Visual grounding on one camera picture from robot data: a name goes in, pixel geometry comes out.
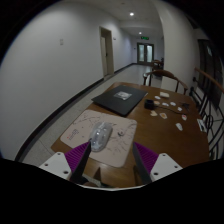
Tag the small black box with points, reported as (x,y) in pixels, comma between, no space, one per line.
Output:
(149,104)

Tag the recessed ceiling lights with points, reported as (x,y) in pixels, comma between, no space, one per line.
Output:
(131,14)

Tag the small white box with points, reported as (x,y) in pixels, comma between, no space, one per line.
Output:
(164,94)

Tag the white wall switch plate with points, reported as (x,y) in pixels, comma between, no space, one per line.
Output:
(61,41)

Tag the small white card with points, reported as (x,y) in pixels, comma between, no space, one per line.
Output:
(179,108)
(165,104)
(157,97)
(172,103)
(179,126)

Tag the beige printed mouse pad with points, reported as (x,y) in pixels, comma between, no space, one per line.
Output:
(123,133)

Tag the distant wooden chair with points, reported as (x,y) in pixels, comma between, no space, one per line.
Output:
(157,65)

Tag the dark-framed window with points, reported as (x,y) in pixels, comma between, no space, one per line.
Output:
(208,66)

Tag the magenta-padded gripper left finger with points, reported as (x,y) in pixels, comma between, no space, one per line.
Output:
(56,163)

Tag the white paper slip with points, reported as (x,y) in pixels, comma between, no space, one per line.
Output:
(201,125)

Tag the green exit sign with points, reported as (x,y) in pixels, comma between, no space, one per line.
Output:
(144,38)

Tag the wooden armchair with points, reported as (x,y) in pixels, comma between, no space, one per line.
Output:
(165,72)

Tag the beige side door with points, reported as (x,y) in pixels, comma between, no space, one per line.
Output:
(106,53)

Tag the white card with red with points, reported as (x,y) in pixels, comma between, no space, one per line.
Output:
(184,117)

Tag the glazed double door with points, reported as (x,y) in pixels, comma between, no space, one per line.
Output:
(145,53)

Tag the wooden-topped iron railing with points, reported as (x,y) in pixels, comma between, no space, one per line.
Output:
(208,76)

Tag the small beige card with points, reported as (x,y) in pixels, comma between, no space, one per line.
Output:
(156,103)
(153,113)

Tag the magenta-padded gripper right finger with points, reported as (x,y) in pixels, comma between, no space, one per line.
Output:
(165,165)

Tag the small orange-tinted card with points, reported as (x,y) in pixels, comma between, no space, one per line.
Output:
(163,115)

